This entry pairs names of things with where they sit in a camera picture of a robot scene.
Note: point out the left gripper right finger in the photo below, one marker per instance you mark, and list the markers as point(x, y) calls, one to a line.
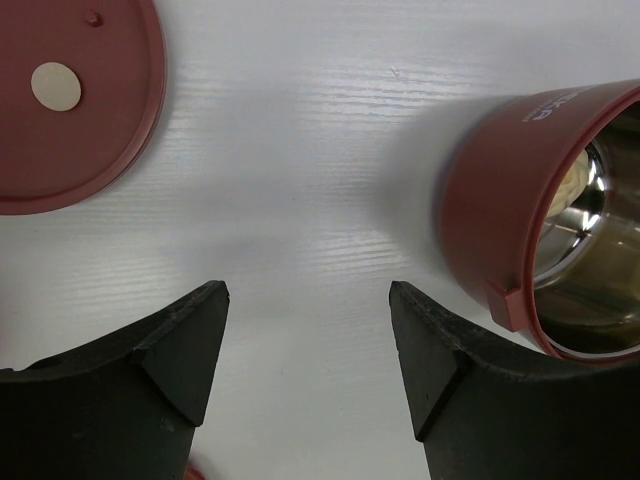
point(484, 407)

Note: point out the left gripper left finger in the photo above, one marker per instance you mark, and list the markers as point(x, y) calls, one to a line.
point(124, 406)

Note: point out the red steel lunch bowl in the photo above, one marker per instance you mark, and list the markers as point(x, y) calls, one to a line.
point(569, 283)

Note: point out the toy bun back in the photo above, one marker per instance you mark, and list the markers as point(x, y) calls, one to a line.
point(572, 185)

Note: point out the red lid near front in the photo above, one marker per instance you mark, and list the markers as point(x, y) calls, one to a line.
point(82, 88)

